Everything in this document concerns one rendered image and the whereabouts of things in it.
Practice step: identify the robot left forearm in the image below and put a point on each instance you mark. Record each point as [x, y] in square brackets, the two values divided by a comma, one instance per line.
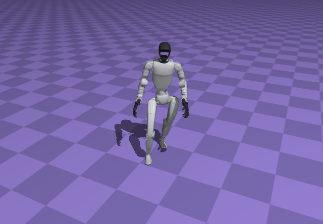
[184, 92]

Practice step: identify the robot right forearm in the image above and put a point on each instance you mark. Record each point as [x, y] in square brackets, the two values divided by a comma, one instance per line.
[140, 91]

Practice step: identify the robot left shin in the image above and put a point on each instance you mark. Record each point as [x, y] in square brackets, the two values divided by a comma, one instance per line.
[165, 131]

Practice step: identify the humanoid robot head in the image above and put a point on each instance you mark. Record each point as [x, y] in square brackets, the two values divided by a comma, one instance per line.
[164, 47]

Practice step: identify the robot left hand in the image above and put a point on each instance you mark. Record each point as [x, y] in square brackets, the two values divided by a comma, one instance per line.
[185, 104]

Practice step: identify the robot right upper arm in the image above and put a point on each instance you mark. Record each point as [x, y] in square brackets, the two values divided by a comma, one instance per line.
[147, 66]

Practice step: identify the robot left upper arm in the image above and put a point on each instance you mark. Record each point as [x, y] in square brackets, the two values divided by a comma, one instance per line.
[180, 73]

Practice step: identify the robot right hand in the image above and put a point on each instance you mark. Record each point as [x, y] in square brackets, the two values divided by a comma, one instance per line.
[135, 107]

